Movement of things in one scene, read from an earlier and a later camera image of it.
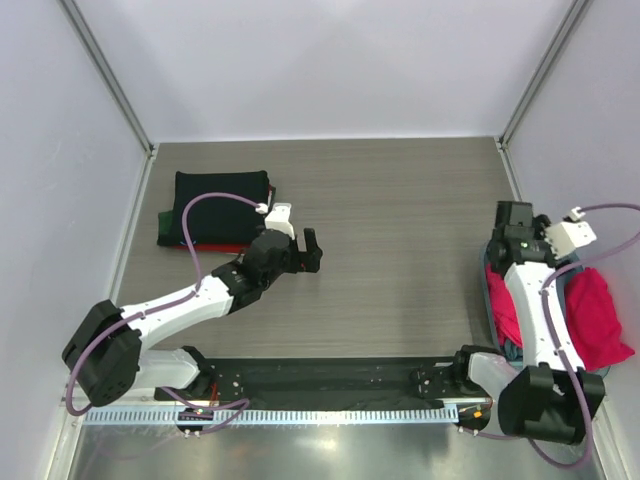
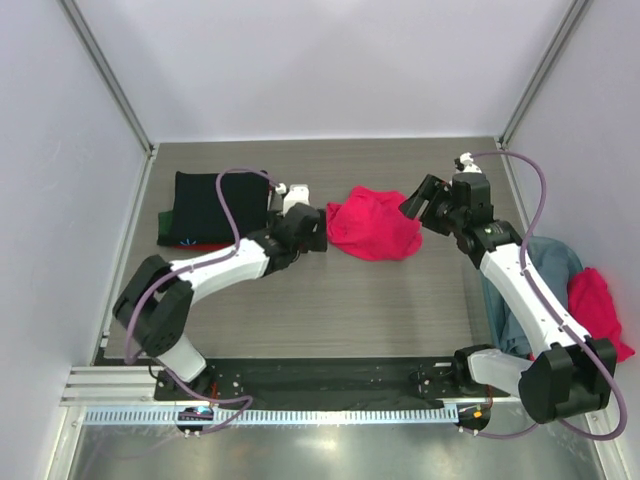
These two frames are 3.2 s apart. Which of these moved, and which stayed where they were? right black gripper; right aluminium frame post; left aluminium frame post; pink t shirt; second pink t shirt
Moved: pink t shirt; right black gripper
Stayed: left aluminium frame post; right aluminium frame post; second pink t shirt
